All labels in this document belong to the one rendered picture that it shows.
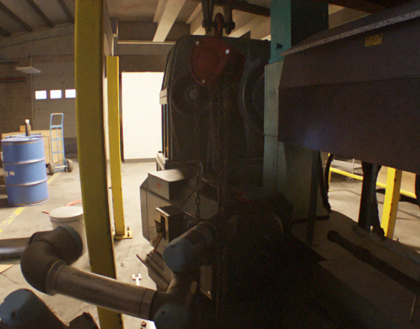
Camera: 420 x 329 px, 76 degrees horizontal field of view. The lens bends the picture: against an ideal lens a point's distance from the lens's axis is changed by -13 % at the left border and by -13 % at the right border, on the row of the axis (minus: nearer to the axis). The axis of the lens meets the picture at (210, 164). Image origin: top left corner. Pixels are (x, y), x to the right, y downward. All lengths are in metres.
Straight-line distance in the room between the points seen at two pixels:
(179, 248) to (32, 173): 3.70
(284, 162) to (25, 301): 1.39
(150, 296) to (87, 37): 0.87
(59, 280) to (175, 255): 0.29
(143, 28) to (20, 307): 2.70
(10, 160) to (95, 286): 3.68
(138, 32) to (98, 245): 2.19
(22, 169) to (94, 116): 3.24
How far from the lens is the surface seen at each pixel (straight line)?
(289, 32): 1.68
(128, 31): 3.01
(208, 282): 1.27
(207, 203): 1.24
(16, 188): 4.39
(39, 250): 0.87
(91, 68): 1.14
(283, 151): 1.68
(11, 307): 0.63
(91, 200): 1.18
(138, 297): 0.73
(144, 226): 1.78
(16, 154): 4.29
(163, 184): 1.45
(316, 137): 1.33
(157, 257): 1.69
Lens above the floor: 1.20
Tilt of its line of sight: 10 degrees down
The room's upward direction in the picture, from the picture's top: straight up
